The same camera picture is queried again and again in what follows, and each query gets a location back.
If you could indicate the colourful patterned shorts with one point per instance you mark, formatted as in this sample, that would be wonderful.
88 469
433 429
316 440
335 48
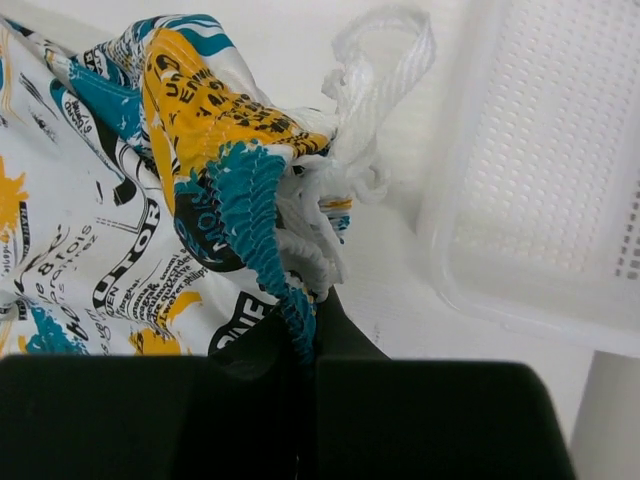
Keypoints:
154 201

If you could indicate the white plastic basket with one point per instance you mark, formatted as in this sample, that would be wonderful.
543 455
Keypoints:
531 213

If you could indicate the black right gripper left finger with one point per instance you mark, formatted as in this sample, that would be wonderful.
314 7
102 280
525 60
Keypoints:
230 415

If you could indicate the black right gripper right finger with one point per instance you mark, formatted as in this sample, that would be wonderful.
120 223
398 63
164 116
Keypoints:
375 417

